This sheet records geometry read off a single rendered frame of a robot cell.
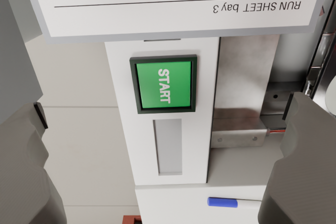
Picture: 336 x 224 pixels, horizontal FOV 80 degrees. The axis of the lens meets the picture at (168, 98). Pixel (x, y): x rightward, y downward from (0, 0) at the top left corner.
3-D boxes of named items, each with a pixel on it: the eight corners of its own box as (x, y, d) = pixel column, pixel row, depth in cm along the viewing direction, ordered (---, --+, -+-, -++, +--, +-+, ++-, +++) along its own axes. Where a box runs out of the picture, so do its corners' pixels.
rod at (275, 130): (289, 123, 30) (294, 130, 29) (287, 130, 31) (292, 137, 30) (259, 125, 31) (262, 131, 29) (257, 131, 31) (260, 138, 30)
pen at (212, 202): (311, 210, 27) (209, 203, 26) (307, 214, 28) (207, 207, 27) (307, 202, 28) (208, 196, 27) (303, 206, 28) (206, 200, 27)
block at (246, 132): (259, 116, 31) (268, 130, 28) (255, 133, 32) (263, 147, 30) (206, 118, 31) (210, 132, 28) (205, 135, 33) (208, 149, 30)
